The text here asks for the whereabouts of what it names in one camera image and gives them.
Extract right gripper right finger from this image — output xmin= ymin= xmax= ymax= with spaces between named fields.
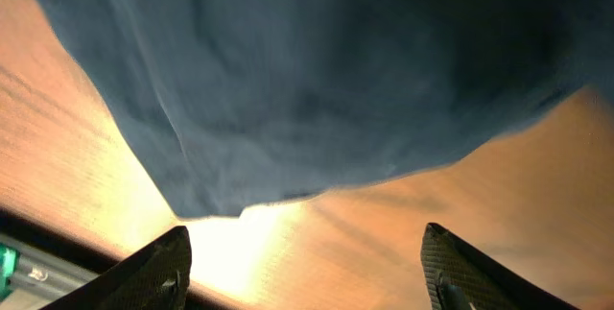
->
xmin=420 ymin=223 xmax=578 ymax=310

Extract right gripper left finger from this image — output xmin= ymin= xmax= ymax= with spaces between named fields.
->
xmin=43 ymin=226 xmax=192 ymax=310

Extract dark navy blue shorts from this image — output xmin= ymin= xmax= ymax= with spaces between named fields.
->
xmin=37 ymin=0 xmax=613 ymax=218

